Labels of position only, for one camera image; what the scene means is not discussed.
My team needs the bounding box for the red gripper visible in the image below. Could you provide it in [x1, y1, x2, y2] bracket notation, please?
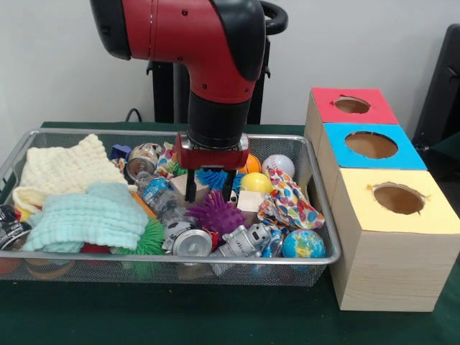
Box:
[175, 132, 251, 203]

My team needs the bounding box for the mint green waffle cloth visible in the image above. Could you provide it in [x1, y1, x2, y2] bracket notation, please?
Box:
[22, 181, 150, 252]

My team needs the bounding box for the shallow metal mesh bin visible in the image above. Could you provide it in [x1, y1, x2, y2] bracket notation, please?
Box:
[0, 128, 341, 288]

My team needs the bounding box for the wooden box with three holes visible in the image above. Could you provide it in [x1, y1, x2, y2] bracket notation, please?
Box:
[303, 86, 460, 312]

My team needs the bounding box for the blue spiky ball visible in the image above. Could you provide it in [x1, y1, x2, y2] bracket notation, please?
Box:
[195, 167, 245, 191]

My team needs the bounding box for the purple spiky ball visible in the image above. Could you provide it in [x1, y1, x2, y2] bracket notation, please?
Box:
[185, 189, 249, 238]

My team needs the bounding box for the yellow plastic ball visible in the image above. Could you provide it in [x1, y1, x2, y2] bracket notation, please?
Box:
[239, 172, 274, 195]

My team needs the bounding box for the silver toy robot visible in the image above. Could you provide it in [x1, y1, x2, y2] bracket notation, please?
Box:
[208, 223, 271, 259]

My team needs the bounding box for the white baseball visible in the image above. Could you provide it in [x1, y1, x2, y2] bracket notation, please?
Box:
[261, 154, 296, 180]

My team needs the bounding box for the green spiky ball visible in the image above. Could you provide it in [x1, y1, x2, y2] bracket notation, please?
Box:
[111, 217, 167, 256]

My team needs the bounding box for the colourful heart print cloth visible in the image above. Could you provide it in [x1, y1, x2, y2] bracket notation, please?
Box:
[257, 167, 326, 230]

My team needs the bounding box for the globe print ball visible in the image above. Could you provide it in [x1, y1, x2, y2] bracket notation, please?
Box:
[281, 229, 326, 259]

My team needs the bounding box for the dark green table cloth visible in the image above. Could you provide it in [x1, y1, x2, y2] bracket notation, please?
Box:
[429, 129, 460, 156]
[0, 121, 460, 345]

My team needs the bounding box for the cream waffle cloth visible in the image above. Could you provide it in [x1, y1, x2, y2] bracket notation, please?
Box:
[12, 134, 137, 213]

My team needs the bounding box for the black upright panel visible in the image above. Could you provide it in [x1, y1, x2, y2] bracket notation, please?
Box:
[412, 23, 460, 144]

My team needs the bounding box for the black and red robot pedestal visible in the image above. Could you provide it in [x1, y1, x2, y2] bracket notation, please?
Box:
[146, 0, 289, 125]

